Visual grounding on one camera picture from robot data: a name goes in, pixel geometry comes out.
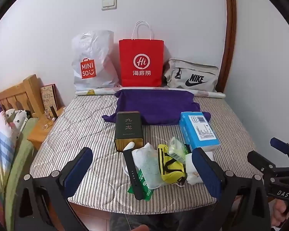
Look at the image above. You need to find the dark green tin box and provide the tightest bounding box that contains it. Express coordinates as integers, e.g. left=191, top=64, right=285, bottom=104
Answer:
left=114, top=111, right=144, bottom=152

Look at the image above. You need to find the white wall switch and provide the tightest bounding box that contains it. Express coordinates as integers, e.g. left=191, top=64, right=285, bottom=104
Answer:
left=101, top=0, right=117, bottom=11

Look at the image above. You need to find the clear glass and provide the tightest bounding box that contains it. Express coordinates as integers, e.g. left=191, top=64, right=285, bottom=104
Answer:
left=42, top=109, right=55, bottom=129

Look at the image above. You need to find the light green wipes pack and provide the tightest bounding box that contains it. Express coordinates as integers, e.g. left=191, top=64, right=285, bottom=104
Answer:
left=168, top=137, right=191, bottom=164

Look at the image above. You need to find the white plastic shopping bag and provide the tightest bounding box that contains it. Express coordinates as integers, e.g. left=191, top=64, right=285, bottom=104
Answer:
left=71, top=30, right=119, bottom=92

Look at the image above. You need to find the person's right hand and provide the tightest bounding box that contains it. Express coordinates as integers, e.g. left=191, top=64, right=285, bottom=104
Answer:
left=271, top=200, right=289, bottom=227

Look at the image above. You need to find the purple towel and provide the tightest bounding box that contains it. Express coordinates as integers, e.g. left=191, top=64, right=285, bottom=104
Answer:
left=102, top=89, right=211, bottom=127

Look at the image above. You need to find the small white printed packet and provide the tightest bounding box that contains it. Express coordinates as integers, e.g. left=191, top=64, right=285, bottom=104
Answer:
left=185, top=153, right=204, bottom=185

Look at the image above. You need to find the white face mask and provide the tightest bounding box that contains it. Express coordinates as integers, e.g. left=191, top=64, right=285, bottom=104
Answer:
left=131, top=142, right=164, bottom=189

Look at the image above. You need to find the brown printed book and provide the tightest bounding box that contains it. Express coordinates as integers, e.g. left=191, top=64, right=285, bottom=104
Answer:
left=40, top=84, right=59, bottom=112

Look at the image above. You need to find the wooden nightstand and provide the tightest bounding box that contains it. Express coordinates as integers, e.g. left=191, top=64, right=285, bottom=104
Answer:
left=26, top=106, right=66, bottom=151

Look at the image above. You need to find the brown wooden door frame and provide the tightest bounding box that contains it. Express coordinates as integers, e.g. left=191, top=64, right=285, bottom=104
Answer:
left=215, top=0, right=238, bottom=94

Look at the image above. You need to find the blue tissue pack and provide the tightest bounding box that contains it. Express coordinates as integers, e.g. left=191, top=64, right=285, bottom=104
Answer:
left=179, top=111, right=219, bottom=151

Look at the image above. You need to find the rolled printed paper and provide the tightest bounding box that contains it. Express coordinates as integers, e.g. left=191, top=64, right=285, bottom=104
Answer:
left=75, top=88, right=225, bottom=99

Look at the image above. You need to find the green packet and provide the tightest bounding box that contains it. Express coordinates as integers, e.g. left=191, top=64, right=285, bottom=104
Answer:
left=128, top=170, right=155, bottom=201

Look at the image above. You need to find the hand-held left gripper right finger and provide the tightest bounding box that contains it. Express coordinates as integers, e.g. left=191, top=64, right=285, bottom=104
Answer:
left=192, top=147, right=271, bottom=231

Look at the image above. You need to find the grey waist bag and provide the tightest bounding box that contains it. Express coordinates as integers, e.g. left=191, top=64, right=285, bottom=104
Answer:
left=164, top=58, right=219, bottom=92

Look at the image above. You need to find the wooden headboard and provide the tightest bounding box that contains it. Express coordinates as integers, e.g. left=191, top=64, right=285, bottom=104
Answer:
left=0, top=74, right=45, bottom=118

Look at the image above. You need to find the red paper bag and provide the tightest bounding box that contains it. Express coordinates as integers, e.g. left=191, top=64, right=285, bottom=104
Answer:
left=119, top=21, right=165, bottom=87

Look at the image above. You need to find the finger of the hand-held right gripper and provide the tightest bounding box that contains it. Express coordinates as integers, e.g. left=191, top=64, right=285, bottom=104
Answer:
left=270, top=137, right=289, bottom=160
left=247, top=150, right=277, bottom=174

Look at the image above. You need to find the yellow pouch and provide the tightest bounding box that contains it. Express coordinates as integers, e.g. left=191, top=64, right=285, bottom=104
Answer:
left=157, top=144, right=187, bottom=186

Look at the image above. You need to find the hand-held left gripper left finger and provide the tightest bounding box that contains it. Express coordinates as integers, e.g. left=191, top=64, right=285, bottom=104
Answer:
left=14, top=147, right=93, bottom=231

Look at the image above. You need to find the colourful striped blanket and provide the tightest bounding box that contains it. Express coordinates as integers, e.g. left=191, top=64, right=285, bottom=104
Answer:
left=0, top=112, right=17, bottom=222

